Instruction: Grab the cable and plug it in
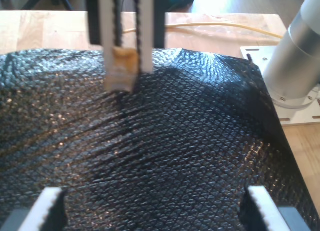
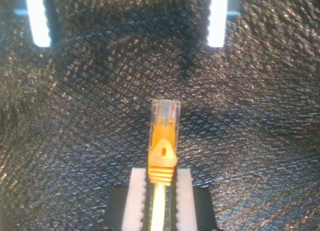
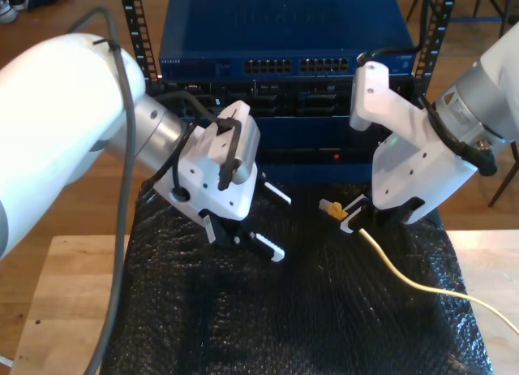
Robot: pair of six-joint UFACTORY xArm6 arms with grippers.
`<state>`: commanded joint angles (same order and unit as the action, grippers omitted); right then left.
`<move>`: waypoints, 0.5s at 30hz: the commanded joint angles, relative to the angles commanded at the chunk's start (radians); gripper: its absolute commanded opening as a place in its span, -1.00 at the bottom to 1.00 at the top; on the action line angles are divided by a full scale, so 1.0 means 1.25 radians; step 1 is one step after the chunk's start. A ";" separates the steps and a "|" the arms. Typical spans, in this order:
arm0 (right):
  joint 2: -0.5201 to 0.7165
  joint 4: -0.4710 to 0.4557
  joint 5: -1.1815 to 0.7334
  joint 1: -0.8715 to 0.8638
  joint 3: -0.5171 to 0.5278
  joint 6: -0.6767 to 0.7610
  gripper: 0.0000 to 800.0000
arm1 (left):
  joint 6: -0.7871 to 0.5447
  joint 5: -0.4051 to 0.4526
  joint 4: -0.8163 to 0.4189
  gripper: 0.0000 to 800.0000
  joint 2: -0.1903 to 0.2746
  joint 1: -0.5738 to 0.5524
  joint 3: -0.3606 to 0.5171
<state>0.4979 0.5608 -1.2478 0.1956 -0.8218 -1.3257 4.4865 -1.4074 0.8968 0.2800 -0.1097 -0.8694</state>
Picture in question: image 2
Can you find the black bubble wrap mat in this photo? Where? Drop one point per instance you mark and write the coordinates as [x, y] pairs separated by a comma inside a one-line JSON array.
[[75, 116]]

